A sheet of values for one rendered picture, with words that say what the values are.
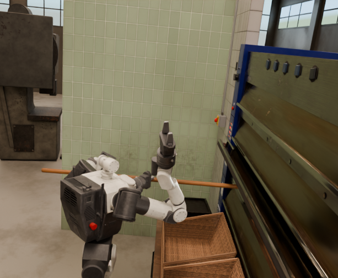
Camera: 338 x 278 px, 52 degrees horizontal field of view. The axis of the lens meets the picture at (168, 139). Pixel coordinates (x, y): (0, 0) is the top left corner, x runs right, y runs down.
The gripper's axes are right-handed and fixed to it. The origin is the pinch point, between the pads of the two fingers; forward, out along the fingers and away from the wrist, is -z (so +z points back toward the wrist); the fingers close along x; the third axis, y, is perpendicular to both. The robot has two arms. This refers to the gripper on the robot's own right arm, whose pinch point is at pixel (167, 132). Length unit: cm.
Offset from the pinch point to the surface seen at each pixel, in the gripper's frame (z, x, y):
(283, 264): 8, -64, 25
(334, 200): -11, -56, 42
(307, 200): 7, -41, 47
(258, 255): 72, -25, 49
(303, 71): -26, 0, 58
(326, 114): -26, -30, 50
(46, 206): 252, 189, -101
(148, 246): 229, 94, 12
